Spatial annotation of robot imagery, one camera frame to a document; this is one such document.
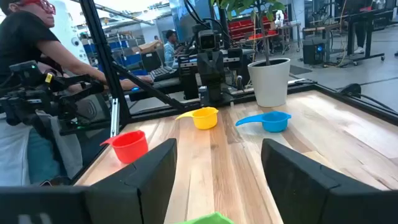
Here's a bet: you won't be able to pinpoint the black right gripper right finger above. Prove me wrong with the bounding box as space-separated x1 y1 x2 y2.
261 138 398 224

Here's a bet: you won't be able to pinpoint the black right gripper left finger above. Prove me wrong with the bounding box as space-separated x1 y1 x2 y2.
0 138 178 224

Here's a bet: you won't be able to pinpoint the red measuring cup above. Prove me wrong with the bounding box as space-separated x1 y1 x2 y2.
99 129 149 165

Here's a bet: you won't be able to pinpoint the yellow measuring cup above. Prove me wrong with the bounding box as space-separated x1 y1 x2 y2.
175 106 220 131

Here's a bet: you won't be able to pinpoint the green measuring cup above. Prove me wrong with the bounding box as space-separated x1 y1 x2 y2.
174 211 234 224

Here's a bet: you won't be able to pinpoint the light blue measuring cup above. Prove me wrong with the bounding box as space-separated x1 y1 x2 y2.
234 111 292 133

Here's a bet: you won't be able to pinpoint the person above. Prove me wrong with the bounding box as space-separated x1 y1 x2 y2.
353 0 376 55
0 0 155 187
163 29 185 69

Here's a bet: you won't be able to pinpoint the red storage bins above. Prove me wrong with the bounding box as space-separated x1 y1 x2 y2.
228 15 282 41

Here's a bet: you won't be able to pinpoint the black keyboard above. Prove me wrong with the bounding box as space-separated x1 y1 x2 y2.
149 65 178 82

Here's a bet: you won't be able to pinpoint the large display screen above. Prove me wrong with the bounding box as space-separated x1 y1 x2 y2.
169 0 218 43

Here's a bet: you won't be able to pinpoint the white plant pot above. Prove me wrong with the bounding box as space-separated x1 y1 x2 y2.
247 57 291 108

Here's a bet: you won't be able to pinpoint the cardboard box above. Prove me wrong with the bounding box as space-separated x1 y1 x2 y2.
132 40 162 54

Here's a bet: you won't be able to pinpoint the black computer tower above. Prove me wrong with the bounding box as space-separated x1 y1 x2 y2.
302 37 328 65

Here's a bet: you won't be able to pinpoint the white machine housing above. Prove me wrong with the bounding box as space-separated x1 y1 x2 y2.
49 0 91 65

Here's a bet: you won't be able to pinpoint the black standing desk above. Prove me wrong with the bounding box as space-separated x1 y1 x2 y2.
337 7 396 68

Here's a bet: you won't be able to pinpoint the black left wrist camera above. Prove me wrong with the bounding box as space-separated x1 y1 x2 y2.
198 29 219 51

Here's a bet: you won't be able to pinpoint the black aluminium table frame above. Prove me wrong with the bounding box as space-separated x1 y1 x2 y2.
73 0 398 187

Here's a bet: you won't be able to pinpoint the black power cable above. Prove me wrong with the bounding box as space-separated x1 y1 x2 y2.
338 83 398 113

